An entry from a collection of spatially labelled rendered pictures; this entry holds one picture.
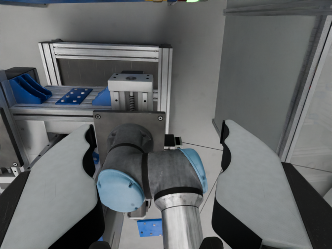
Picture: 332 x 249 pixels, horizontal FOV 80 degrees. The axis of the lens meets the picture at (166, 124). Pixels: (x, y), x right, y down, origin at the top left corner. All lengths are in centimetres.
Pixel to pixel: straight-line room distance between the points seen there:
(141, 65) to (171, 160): 102
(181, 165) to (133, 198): 13
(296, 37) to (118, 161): 69
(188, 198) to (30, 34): 164
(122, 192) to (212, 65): 136
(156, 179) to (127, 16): 131
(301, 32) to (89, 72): 120
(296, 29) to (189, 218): 68
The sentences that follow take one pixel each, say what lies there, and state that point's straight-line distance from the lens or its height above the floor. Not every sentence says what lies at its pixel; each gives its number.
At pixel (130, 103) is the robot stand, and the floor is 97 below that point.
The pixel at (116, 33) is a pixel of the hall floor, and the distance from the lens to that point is 163.
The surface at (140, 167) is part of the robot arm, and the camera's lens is 48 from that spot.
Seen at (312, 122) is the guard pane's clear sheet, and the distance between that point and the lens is 77.
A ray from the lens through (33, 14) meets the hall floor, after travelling 181.
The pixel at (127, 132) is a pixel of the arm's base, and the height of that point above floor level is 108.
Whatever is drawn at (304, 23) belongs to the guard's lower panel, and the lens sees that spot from 82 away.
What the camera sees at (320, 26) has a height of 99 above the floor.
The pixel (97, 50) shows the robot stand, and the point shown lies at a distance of 143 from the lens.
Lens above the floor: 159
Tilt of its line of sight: 61 degrees down
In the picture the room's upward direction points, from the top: 177 degrees clockwise
